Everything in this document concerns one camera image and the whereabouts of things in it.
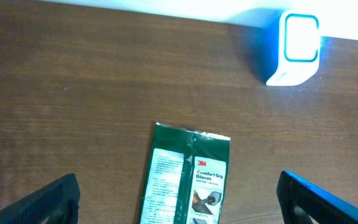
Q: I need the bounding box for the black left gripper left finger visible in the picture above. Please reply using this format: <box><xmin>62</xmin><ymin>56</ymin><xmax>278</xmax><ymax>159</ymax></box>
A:
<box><xmin>0</xmin><ymin>173</ymin><xmax>80</xmax><ymax>224</ymax></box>

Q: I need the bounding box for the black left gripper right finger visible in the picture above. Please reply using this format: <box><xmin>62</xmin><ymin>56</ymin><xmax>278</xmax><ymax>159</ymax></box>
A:
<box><xmin>277</xmin><ymin>170</ymin><xmax>358</xmax><ymax>224</ymax></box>

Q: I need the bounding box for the green 3M gloves package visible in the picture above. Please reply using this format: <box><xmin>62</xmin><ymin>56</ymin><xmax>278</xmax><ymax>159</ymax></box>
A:
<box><xmin>139</xmin><ymin>122</ymin><xmax>231</xmax><ymax>224</ymax></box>

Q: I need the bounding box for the white barcode scanner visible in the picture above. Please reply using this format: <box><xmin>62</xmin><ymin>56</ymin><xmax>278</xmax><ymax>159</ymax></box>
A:
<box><xmin>262</xmin><ymin>11</ymin><xmax>321</xmax><ymax>86</ymax></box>

